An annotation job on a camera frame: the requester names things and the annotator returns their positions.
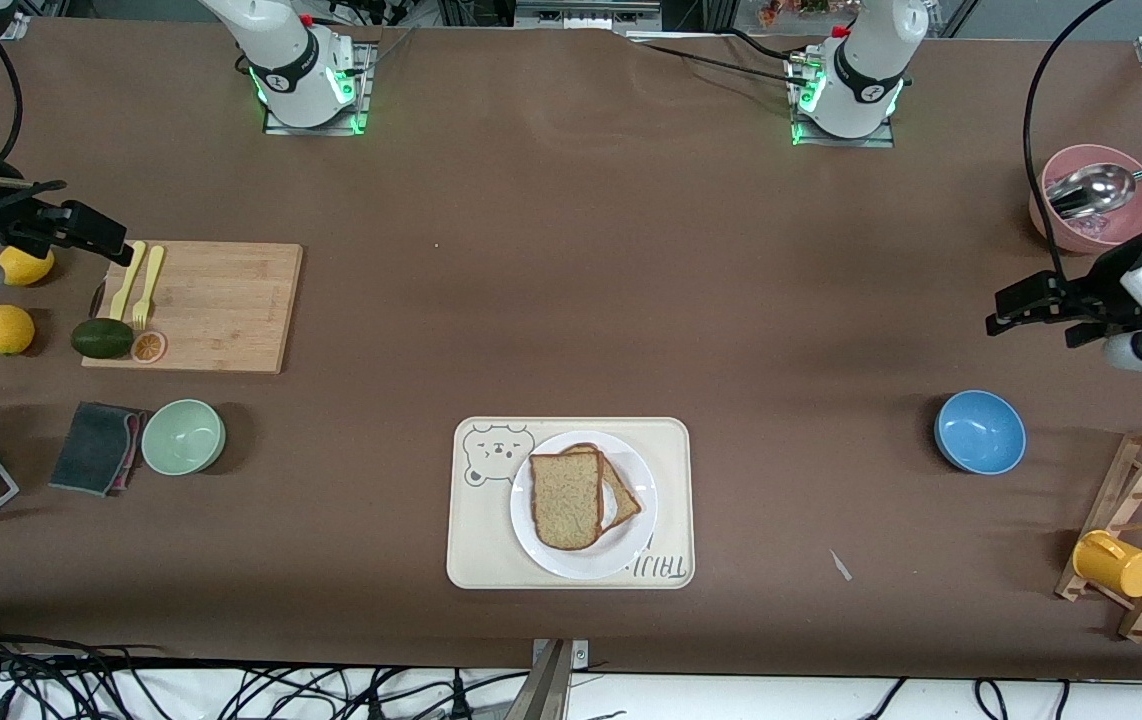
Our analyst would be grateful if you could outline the toasted bread slice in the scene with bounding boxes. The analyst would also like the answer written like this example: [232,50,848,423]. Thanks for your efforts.
[559,443,643,534]

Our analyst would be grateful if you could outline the wholegrain bread slice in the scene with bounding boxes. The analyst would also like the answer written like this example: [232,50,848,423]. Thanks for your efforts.
[529,451,605,552]

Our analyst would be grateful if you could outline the round white plate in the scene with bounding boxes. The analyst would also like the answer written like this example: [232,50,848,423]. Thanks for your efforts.
[509,430,659,581]

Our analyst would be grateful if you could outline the yellow lemon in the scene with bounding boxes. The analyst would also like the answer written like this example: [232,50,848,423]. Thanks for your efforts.
[0,247,56,287]
[0,304,36,356]

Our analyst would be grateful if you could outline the yellow plastic knife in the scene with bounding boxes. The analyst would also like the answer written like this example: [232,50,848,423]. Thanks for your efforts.
[109,240,147,323]

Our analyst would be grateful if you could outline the yellow plastic fork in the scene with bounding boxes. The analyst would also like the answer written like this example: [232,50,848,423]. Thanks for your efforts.
[132,245,166,331]

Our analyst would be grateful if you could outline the pink bowl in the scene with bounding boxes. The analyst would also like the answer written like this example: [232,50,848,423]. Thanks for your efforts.
[1029,144,1142,254]

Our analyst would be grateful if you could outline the silver metal scoop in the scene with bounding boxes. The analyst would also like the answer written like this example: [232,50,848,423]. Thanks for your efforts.
[1045,152,1142,221]

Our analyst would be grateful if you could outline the dark green avocado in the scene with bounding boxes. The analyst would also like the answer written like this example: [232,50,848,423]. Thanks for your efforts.
[70,317,136,360]

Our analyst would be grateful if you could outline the blue bowl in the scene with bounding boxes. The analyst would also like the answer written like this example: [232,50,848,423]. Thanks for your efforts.
[934,389,1027,475]

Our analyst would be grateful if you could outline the bamboo cutting board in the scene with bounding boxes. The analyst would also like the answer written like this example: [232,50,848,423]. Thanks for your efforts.
[81,240,304,375]

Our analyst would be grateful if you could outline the folded grey cloth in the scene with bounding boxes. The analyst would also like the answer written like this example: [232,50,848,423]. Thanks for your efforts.
[48,401,147,497]

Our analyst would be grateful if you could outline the mint green bowl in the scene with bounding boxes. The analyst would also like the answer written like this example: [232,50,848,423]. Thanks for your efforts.
[140,399,227,477]

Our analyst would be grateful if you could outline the yellow plastic cup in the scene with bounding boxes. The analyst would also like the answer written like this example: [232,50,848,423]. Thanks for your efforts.
[1072,529,1142,599]

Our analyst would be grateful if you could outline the colourful toy pile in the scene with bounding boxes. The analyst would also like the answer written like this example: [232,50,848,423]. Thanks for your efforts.
[756,0,832,26]

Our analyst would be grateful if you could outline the cream bear print tray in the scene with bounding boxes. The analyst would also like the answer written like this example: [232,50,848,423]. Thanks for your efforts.
[446,416,696,591]

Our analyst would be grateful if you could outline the grey metal box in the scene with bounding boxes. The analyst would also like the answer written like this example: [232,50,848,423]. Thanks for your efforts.
[514,0,664,31]

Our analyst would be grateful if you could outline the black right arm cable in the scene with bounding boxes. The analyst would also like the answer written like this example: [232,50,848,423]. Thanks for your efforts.
[0,40,24,161]

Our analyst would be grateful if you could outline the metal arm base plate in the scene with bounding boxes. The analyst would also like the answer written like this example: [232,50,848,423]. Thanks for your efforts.
[789,55,897,149]
[262,40,372,136]

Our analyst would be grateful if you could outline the black table cable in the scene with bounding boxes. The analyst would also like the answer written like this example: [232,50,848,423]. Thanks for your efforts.
[628,38,812,86]

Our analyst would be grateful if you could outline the black floor cables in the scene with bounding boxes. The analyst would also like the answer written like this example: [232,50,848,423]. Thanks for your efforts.
[856,678,1072,720]

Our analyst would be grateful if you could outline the black floor cable bundle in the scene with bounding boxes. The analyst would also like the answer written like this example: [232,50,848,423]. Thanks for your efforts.
[0,615,532,720]

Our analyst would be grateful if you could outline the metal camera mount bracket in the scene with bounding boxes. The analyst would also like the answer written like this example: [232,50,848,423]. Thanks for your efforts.
[528,638,592,720]

